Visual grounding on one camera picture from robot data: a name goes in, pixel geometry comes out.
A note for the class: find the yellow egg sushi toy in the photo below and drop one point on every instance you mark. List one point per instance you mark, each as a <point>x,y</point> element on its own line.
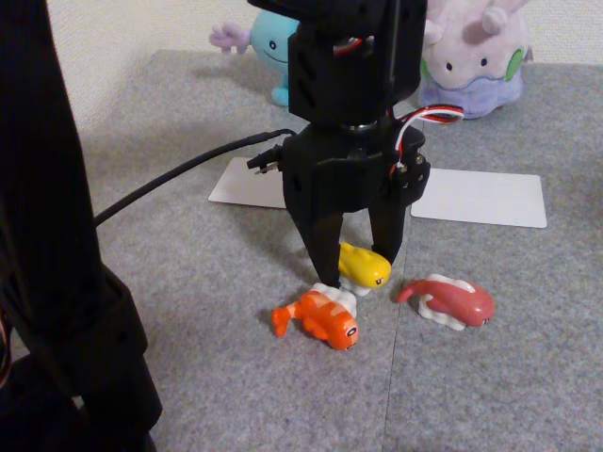
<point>365,268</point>

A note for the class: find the orange shrimp sushi toy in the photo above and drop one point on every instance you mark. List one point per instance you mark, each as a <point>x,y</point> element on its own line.
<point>330,325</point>

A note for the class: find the red tuna sushi toy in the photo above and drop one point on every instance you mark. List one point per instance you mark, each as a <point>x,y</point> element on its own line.
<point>466,303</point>

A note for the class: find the blue Wooper plush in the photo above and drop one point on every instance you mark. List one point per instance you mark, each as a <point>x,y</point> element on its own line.
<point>268,42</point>

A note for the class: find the purple Goomy plush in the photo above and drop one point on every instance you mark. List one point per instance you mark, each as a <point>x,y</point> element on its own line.
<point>471,61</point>

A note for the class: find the white card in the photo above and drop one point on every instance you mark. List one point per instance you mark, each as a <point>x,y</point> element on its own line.
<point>235,188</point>
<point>480,198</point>

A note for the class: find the grey carpet tile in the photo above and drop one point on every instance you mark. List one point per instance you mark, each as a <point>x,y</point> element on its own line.
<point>518,376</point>
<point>235,400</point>

